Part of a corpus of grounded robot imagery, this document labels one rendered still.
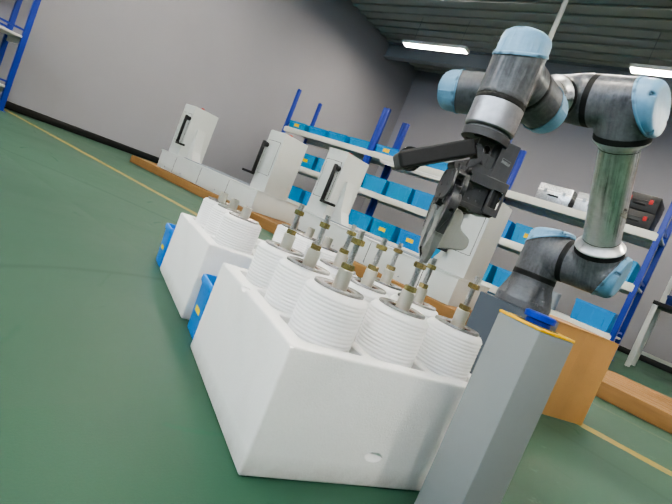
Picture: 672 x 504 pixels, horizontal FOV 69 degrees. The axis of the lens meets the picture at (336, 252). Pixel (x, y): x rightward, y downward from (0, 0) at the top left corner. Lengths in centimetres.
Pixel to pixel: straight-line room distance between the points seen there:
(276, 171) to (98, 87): 361
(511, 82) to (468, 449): 50
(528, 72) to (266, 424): 59
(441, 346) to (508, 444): 19
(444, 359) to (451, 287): 228
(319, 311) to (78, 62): 671
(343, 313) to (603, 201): 79
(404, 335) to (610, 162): 70
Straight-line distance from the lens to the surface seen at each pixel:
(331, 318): 65
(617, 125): 121
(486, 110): 75
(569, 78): 123
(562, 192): 582
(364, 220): 672
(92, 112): 734
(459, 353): 80
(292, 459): 69
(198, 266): 113
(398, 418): 74
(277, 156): 427
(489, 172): 76
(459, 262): 314
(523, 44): 79
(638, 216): 565
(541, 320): 67
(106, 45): 734
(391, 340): 72
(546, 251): 141
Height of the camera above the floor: 35
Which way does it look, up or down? 4 degrees down
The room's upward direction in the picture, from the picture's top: 22 degrees clockwise
